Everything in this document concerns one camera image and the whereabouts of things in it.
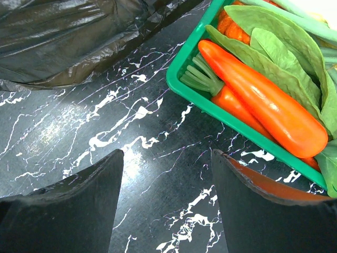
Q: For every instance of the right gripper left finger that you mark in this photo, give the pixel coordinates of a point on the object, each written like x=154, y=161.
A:
x=75, y=214

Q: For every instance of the small orange carrot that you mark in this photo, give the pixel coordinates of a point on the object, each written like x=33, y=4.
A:
x=201, y=77

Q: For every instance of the green plastic basket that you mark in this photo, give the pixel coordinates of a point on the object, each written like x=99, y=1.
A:
x=201, y=99

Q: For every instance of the green leafy vegetable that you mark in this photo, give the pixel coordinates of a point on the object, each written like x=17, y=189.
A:
x=287, y=55

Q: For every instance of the large orange carrot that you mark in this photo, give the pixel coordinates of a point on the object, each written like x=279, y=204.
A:
x=285, y=119

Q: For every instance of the black trash bag roll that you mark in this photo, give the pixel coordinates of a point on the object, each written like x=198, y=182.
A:
x=58, y=44

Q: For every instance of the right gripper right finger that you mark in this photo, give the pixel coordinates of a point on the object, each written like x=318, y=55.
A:
x=262, y=215

